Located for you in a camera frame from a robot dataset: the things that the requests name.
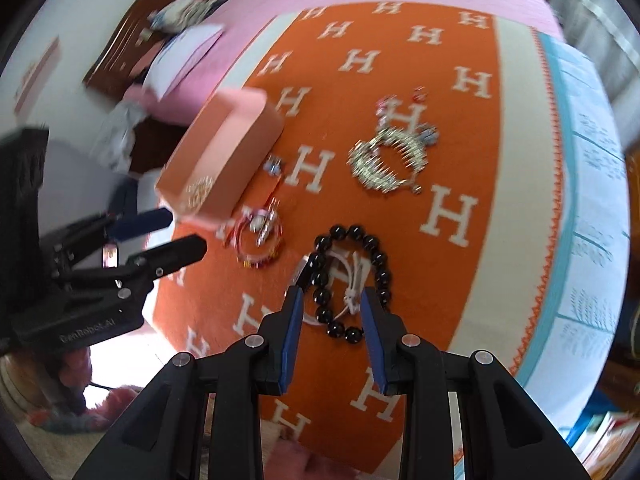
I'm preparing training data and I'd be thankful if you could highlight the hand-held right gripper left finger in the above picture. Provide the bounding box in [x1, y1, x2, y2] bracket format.
[75, 285, 306, 480]

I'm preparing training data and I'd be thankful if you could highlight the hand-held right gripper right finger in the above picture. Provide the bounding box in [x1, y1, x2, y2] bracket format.
[360, 287, 593, 480]

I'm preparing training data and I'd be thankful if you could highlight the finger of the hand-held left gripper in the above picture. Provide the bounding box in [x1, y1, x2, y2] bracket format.
[52, 234, 208, 306]
[40, 208, 174, 262]

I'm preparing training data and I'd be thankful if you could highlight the red bead bracelet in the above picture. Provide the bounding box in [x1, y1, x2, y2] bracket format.
[225, 205, 285, 271]

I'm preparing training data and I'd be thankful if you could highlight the pink jewelry box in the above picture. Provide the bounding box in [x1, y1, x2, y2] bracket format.
[155, 86, 285, 226]

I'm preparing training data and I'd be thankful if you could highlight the black bead bracelet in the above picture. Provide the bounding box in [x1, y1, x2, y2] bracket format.
[310, 225, 392, 345]

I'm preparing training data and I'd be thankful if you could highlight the silver drop charm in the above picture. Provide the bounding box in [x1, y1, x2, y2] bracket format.
[248, 197, 280, 246]

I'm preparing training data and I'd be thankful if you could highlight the white plastic bag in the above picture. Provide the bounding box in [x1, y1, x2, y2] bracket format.
[95, 100, 151, 171]

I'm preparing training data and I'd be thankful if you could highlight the white pillow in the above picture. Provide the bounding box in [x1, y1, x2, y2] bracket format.
[142, 24, 225, 101]

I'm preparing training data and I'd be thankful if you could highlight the dark wooden headboard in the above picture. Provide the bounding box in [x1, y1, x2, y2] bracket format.
[82, 0, 221, 106]

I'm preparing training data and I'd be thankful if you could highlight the orange letter-print blanket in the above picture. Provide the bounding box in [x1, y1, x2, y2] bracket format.
[150, 0, 568, 476]

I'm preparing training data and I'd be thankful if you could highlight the row of books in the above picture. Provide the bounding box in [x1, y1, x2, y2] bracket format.
[570, 410, 640, 476]

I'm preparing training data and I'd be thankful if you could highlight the light blue quilt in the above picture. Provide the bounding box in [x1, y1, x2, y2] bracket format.
[510, 30, 631, 441]

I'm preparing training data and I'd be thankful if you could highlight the silver charm bracelet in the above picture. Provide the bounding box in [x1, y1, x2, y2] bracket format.
[375, 96, 442, 148]

